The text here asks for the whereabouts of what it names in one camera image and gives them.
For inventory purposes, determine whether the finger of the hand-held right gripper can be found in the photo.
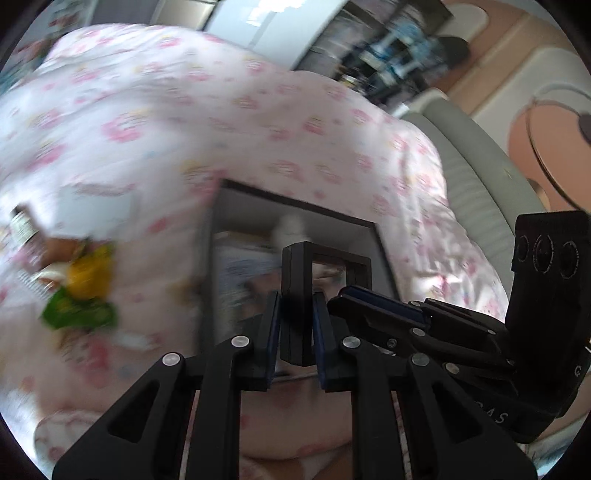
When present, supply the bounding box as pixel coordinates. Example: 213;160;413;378
409;298;509;339
327;285;515;376

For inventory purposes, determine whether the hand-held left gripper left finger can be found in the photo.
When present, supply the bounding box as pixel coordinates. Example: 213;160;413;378
52;292;282;480

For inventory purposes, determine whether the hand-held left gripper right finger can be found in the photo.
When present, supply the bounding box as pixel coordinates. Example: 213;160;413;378
312;292;539;480

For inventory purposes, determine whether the small black square box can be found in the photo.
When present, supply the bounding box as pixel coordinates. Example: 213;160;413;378
281;241;373;365

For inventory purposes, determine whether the blue white printed paper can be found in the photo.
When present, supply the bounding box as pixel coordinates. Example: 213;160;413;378
215;231;283;324

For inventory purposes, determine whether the black storage box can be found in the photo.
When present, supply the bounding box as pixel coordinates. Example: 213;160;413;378
198;179;402;370

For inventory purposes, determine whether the yellow plastic toy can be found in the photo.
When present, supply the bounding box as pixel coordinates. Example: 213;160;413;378
67;244;114;301

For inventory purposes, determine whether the green snack packet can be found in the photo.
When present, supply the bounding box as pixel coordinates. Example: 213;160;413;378
39;286;116;330

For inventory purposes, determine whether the white paper box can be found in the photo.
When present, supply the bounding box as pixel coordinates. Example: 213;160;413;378
58;182;139;241

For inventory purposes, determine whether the grey padded headboard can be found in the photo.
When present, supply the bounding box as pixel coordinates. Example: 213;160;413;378
402;90;555;324

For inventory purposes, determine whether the pink printed blanket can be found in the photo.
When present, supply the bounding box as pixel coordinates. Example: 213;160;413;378
0;23;509;480

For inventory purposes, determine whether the glass display cabinet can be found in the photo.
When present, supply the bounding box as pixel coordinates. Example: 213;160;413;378
314;0;472;107

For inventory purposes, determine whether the round metal wall ring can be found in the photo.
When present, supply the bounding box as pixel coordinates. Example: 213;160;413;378
526;83;591;208

